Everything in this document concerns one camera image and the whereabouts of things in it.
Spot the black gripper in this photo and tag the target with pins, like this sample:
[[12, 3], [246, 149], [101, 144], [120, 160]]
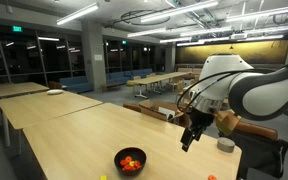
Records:
[[201, 120]]

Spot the yellow plastic disc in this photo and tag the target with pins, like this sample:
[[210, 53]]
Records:
[[103, 177], [131, 163]]

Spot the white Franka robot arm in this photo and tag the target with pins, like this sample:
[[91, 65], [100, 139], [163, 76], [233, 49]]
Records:
[[267, 93]]

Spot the black bowl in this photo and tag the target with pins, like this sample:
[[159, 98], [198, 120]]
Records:
[[130, 152]]

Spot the grey tape roll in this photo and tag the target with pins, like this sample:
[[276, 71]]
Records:
[[225, 145]]

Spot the open cardboard box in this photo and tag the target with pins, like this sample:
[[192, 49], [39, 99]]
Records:
[[164, 111]]

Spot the brown leather chair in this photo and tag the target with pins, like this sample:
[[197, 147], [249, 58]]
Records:
[[257, 130]]

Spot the long wooden table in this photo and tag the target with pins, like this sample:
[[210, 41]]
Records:
[[160, 78]]

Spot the brown chair backrest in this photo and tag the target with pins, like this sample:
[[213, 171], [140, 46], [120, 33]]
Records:
[[131, 107]]

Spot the black bag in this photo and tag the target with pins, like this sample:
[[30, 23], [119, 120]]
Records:
[[260, 156]]

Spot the long blue sofa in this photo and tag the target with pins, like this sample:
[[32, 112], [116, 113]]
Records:
[[127, 75]]

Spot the low wooden bench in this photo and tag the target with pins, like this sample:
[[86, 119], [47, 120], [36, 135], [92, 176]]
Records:
[[110, 86]]

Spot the ceiling light strip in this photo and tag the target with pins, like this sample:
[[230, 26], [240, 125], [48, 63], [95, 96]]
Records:
[[147, 32], [264, 12], [78, 13], [179, 10]]

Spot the white paper sign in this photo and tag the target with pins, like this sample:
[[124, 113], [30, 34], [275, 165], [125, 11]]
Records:
[[98, 57]]

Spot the white plate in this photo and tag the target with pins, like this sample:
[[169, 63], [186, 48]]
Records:
[[54, 91]]

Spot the light wooden table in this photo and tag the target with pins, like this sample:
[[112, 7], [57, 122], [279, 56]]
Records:
[[44, 106], [10, 89]]

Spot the green exit sign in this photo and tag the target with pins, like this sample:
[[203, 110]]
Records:
[[17, 29]]

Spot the yellow wall mural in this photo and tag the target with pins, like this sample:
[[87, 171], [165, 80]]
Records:
[[197, 53]]

